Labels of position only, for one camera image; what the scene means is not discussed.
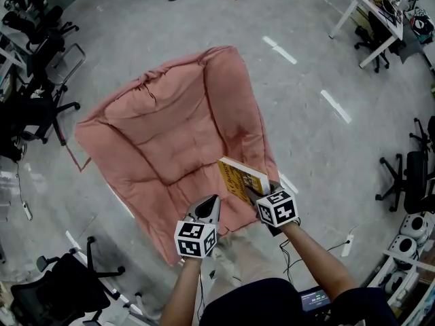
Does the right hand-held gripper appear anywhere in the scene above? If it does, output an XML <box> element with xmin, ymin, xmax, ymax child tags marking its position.
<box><xmin>244</xmin><ymin>180</ymin><xmax>302</xmax><ymax>238</ymax></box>

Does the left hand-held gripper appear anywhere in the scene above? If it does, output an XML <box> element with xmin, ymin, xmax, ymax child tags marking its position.
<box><xmin>174</xmin><ymin>194</ymin><xmax>222</xmax><ymax>259</ymax></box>

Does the yellow book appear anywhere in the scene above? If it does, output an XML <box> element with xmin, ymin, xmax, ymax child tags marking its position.
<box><xmin>216</xmin><ymin>157</ymin><xmax>272</xmax><ymax>207</ymax></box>

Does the pink cushioned lounge chair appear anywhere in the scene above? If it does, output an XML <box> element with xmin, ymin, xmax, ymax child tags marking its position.
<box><xmin>74</xmin><ymin>45</ymin><xmax>281</xmax><ymax>268</ymax></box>

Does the person's left forearm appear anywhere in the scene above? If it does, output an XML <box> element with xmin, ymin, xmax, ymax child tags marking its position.
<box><xmin>159</xmin><ymin>257</ymin><xmax>205</xmax><ymax>326</ymax></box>

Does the person's right forearm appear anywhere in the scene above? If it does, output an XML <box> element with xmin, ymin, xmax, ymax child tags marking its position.
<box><xmin>281</xmin><ymin>223</ymin><xmax>358</xmax><ymax>305</ymax></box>

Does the person's right beige trouser leg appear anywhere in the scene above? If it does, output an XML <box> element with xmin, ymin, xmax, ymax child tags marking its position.
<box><xmin>203</xmin><ymin>232</ymin><xmax>278</xmax><ymax>290</ymax></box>

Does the person's dark blue shirt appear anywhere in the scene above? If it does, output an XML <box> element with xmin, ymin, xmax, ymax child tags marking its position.
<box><xmin>200</xmin><ymin>277</ymin><xmax>390</xmax><ymax>326</ymax></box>

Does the black screen device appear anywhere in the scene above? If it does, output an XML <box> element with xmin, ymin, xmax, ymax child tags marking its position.
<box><xmin>300</xmin><ymin>286</ymin><xmax>332</xmax><ymax>314</ymax></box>

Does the angled red floor tape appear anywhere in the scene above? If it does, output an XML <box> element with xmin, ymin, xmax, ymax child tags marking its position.
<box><xmin>66</xmin><ymin>144</ymin><xmax>92</xmax><ymax>173</ymax></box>

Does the black office chair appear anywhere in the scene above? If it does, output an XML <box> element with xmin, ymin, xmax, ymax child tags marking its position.
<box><xmin>10</xmin><ymin>236</ymin><xmax>126</xmax><ymax>326</ymax></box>
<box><xmin>0</xmin><ymin>86</ymin><xmax>82</xmax><ymax>147</ymax></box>
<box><xmin>353</xmin><ymin>10</ymin><xmax>392</xmax><ymax>73</ymax></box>
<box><xmin>1</xmin><ymin>5</ymin><xmax>81</xmax><ymax>52</ymax></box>
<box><xmin>408</xmin><ymin>115</ymin><xmax>435</xmax><ymax>156</ymax></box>
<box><xmin>375</xmin><ymin>150</ymin><xmax>435</xmax><ymax>214</ymax></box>

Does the white storage rack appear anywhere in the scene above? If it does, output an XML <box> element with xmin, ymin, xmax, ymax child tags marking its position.
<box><xmin>368</xmin><ymin>246</ymin><xmax>435</xmax><ymax>326</ymax></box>

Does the grey jacket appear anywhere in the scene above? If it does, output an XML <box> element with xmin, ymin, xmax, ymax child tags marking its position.
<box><xmin>396</xmin><ymin>29</ymin><xmax>425</xmax><ymax>66</ymax></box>

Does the white office desk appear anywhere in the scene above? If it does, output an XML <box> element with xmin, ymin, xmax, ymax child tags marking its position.
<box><xmin>328</xmin><ymin>0</ymin><xmax>405</xmax><ymax>69</ymax></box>

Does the black chair chrome sled base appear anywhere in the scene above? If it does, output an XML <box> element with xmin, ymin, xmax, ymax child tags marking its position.
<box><xmin>25</xmin><ymin>35</ymin><xmax>86</xmax><ymax>91</ymax></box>

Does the black white patterned backpack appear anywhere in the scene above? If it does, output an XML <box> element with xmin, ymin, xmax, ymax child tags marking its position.
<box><xmin>409</xmin><ymin>7</ymin><xmax>435</xmax><ymax>44</ymax></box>

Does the white metal shelf rack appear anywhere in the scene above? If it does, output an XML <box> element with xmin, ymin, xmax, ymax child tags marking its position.
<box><xmin>0</xmin><ymin>12</ymin><xmax>28</xmax><ymax>103</ymax></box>

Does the black cable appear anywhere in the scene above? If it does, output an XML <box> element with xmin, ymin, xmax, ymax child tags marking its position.
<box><xmin>279</xmin><ymin>239</ymin><xmax>298</xmax><ymax>287</ymax></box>

